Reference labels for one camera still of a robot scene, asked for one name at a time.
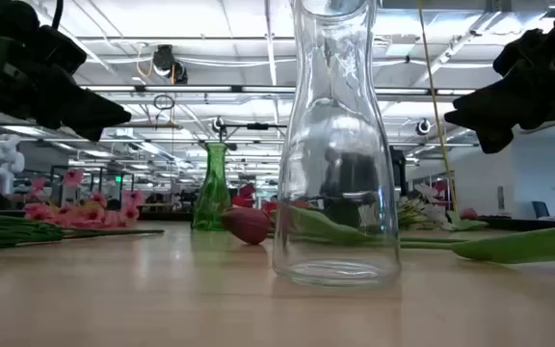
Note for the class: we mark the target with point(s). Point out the white robot figure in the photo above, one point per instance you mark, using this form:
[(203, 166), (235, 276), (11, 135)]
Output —
[(3, 161)]

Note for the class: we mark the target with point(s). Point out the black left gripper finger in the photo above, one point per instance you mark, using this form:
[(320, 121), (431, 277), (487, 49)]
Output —
[(92, 133), (80, 111)]

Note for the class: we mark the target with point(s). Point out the clear glass vase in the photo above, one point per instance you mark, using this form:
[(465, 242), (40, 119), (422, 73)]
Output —
[(297, 260)]

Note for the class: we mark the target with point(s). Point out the pink tulip with long stem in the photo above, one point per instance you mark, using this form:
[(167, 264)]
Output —
[(523, 248)]

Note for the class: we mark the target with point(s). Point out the black aluminium table frame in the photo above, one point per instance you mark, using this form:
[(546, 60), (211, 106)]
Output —
[(523, 224)]

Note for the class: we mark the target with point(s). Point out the black office chair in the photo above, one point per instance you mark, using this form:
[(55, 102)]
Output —
[(541, 209)]

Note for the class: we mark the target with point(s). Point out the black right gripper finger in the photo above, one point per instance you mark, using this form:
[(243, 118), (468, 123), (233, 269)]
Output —
[(495, 139), (499, 108)]

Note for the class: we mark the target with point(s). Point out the pink flower bunch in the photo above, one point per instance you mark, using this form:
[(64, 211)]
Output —
[(85, 214)]

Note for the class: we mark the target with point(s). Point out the black overhead camera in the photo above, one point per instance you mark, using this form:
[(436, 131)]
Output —
[(164, 60)]

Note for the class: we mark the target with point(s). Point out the white flower bunch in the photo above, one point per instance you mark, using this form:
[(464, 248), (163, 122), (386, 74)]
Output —
[(427, 212)]

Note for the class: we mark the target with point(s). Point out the green glass vase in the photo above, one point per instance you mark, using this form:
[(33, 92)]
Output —
[(212, 202)]

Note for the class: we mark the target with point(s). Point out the dark purple tulip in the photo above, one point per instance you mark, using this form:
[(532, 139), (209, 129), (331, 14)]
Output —
[(470, 214), (248, 225)]

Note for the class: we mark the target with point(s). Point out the red flower bunch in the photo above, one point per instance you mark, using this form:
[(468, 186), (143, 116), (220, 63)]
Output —
[(245, 200), (7, 231)]

